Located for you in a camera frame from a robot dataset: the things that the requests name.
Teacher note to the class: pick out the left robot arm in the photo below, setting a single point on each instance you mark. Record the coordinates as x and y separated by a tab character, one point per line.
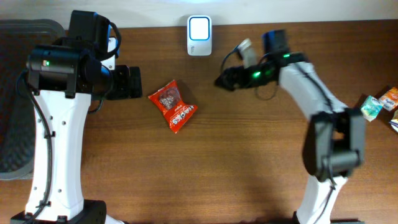
62	80

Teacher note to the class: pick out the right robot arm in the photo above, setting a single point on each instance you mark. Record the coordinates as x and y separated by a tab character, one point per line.
335	138

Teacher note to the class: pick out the grey plastic mesh basket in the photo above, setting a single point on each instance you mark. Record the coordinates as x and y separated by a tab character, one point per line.
18	38

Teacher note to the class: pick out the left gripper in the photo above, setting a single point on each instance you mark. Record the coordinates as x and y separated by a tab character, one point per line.
125	90

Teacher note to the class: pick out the teal tissue pack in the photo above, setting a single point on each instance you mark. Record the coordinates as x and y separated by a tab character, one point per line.
371	108

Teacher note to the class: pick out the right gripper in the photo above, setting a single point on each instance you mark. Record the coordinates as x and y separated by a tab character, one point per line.
243	72

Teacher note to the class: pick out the orange tissue pack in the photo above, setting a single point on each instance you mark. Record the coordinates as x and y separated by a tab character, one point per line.
389	99

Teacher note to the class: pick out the red candy bag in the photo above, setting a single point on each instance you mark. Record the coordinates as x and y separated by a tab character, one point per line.
169	101

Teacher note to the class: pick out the yellow snack bag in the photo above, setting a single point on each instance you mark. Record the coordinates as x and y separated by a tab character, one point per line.
394	121

